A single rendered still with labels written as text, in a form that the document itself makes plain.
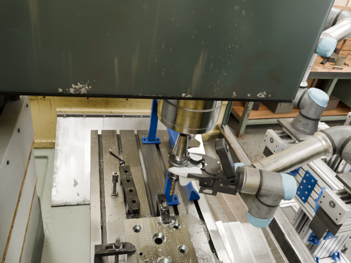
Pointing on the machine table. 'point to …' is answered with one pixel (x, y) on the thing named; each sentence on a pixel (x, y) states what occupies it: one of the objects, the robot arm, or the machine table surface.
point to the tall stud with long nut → (115, 183)
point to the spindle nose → (189, 115)
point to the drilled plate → (144, 247)
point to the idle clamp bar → (132, 207)
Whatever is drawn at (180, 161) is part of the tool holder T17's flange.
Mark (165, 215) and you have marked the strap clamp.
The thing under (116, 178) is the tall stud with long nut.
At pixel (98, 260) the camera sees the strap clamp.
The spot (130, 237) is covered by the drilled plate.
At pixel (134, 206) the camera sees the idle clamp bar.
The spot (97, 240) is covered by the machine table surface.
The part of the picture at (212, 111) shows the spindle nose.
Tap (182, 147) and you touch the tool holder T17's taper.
